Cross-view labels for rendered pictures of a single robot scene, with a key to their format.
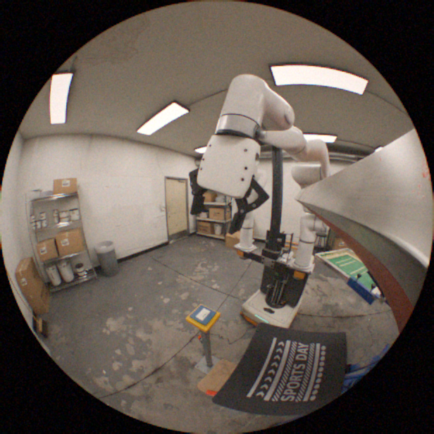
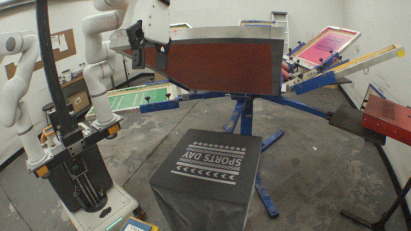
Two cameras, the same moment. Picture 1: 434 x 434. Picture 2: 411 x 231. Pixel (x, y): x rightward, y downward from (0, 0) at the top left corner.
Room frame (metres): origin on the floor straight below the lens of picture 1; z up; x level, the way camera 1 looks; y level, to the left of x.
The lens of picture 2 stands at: (0.21, 0.47, 1.58)
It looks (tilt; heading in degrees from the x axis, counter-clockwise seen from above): 27 degrees down; 260
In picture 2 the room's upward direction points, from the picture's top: 4 degrees counter-clockwise
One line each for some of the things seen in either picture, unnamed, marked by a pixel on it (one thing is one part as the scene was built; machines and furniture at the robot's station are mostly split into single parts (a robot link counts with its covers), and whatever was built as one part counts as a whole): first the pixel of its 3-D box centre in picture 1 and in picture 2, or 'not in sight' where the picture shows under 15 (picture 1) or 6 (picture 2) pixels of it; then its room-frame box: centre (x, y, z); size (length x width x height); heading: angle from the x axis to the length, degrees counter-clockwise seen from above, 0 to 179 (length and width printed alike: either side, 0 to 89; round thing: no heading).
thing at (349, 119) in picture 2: not in sight; (311, 108); (-0.84, -0.67, 0.91); 1.34 x 0.40 x 0.08; 119
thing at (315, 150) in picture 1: (310, 161); (110, 10); (0.40, -0.35, 1.67); 0.21 x 0.15 x 0.16; 129
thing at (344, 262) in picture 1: (372, 265); (148, 86); (0.39, -1.27, 1.05); 1.08 x 0.61 x 0.23; 179
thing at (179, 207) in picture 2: (237, 370); (198, 219); (0.18, -0.10, 0.74); 0.45 x 0.03 x 0.43; 149
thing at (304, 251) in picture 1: (304, 251); (101, 107); (0.59, -0.53, 1.21); 0.16 x 0.13 x 0.15; 132
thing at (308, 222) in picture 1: (310, 227); (96, 78); (0.57, -0.52, 1.37); 0.13 x 0.10 x 0.16; 39
